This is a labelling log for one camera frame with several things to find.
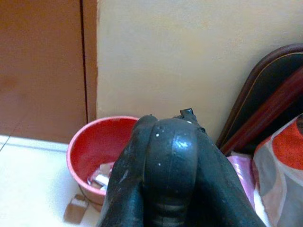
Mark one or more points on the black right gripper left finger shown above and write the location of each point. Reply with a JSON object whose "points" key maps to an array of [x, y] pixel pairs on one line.
{"points": [[123, 175]]}

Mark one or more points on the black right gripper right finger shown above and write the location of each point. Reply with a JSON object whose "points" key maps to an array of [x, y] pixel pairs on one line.
{"points": [[220, 189]]}

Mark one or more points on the white wrappers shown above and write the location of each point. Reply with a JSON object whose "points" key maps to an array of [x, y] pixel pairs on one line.
{"points": [[100, 178]]}

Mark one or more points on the pink plastic bag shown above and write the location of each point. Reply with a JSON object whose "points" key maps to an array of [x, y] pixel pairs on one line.
{"points": [[242, 170]]}

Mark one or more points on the red plastic basin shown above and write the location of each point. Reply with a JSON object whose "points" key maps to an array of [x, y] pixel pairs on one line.
{"points": [[94, 142]]}

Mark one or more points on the brown paper tag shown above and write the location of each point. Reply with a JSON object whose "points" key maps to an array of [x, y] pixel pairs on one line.
{"points": [[75, 209]]}

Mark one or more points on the orange grey patterned cloth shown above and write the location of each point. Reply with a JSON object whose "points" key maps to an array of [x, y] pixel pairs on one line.
{"points": [[281, 165]]}

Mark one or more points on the reddish brown wooden pole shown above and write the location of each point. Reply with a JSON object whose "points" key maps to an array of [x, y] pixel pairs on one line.
{"points": [[267, 106]]}

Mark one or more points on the dark wooden board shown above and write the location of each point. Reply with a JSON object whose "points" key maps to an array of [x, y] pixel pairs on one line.
{"points": [[270, 75]]}

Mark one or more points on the brown wooden door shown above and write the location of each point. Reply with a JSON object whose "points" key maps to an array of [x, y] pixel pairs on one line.
{"points": [[40, 71]]}

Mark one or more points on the brown door frame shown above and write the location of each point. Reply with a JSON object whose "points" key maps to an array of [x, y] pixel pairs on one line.
{"points": [[91, 59]]}

